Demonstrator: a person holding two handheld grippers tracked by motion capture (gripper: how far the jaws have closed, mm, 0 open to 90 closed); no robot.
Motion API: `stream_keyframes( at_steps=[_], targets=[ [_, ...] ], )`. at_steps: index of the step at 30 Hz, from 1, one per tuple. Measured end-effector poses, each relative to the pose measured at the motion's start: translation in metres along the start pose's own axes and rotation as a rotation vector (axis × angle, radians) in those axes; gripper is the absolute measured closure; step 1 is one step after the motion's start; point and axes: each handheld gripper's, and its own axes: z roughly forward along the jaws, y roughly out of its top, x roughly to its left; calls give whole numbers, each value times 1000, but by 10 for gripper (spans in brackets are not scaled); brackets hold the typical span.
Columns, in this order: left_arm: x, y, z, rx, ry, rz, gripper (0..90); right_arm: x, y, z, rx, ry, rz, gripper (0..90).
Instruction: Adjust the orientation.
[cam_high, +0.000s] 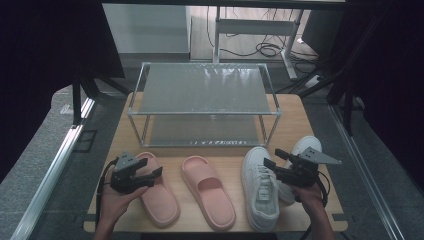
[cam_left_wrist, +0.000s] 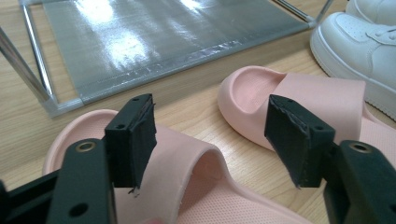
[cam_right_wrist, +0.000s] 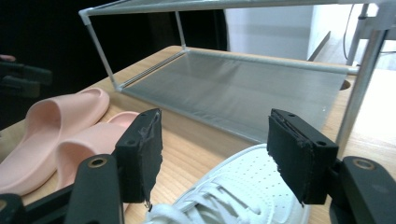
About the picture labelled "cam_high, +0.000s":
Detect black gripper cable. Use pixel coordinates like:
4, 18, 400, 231
313, 170, 332, 208
95, 158, 119, 231

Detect dark box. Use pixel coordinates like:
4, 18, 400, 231
301, 9, 345, 58

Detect aluminium rail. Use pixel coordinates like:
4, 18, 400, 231
328, 104, 406, 240
9, 97, 97, 240

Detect grey cabinet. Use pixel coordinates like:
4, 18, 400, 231
102, 3, 192, 55

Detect person's right hand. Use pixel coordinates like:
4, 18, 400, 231
292, 184, 326, 214

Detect black floor cables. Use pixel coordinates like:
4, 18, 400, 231
206, 6, 319, 64

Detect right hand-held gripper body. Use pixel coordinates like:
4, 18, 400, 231
276, 146, 343, 188

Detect black metal stand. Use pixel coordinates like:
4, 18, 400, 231
276, 13, 384, 136
71, 68, 132, 127

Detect white metal desk frame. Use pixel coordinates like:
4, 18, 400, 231
212, 6, 306, 81

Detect pink slipper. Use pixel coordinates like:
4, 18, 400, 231
181, 155, 237, 232
134, 151, 181, 229

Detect metal frame shoe rack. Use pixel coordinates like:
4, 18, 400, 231
126, 62, 283, 148

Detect white sneaker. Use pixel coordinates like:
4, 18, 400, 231
278, 135, 323, 205
240, 146, 280, 233

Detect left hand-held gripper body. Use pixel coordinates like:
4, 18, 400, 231
110, 151, 141, 195

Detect person's left hand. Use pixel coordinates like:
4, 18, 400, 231
99, 187, 149, 225

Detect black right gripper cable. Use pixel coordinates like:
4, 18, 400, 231
313, 170, 332, 208

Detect dark curtain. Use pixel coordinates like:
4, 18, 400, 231
328, 0, 424, 191
0, 0, 126, 183

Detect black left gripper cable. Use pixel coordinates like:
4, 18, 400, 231
95, 158, 119, 231

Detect white power strip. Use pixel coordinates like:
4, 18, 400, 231
304, 74, 323, 89

